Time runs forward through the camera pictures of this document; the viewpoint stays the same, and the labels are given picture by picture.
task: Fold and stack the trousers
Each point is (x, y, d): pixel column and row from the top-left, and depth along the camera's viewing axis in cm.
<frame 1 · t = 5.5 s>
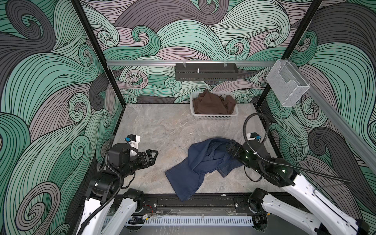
left hand: (152, 152, 65), fingers open
right hand: (228, 149, 70), fingers open
blue denim trousers: (204, 155, 85), point 8 cm above the table
brown trousers: (208, 103, 113), point 9 cm above the table
white plastic laundry basket: (214, 116, 106), point 7 cm above the table
black perforated metal tray: (206, 71, 97), point 34 cm above the table

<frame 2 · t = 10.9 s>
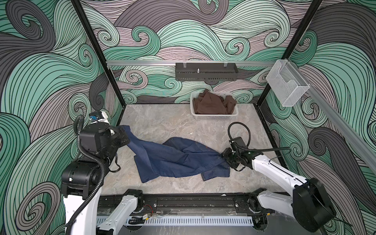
left hand: (120, 126, 57), fingers closed
right hand: (219, 157, 85), fingers open
blue denim trousers: (176, 154, 80), point 13 cm above the table
the other named things where they were.

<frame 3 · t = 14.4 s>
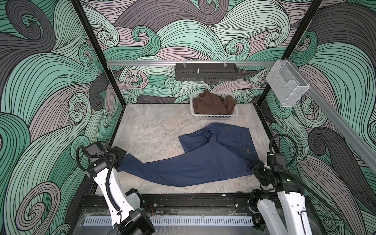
left hand: (120, 153, 75), fingers open
right hand: (251, 168, 75), fingers open
blue denim trousers: (213, 152, 93), point 2 cm above the table
the other named things where they were.

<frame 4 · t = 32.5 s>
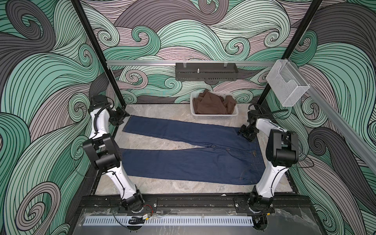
left hand: (126, 115, 89), fingers open
right hand: (240, 135, 99), fingers open
blue denim trousers: (225, 156, 91), point 2 cm above the table
the other named things where they were.

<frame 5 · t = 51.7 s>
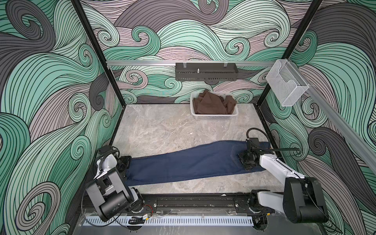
left hand: (129, 165, 85), fingers open
right hand: (237, 158, 89), fingers open
blue denim trousers: (188, 161, 91), on the table
the other named things where they were.

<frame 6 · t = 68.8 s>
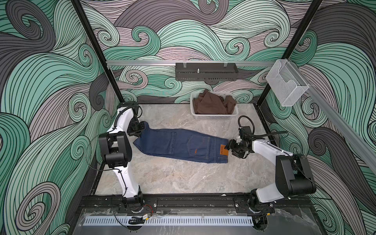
left hand: (140, 134, 88), fingers closed
right hand: (227, 149, 91), fingers open
blue denim trousers: (184, 144, 99), on the table
the other named things where they were.

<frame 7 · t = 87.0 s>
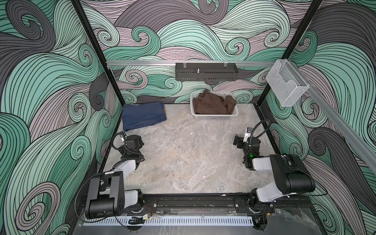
left hand: (129, 139, 89), fingers open
right hand: (243, 135, 93), fingers open
blue denim trousers: (137, 115, 113), point 2 cm above the table
the other named things where they were.

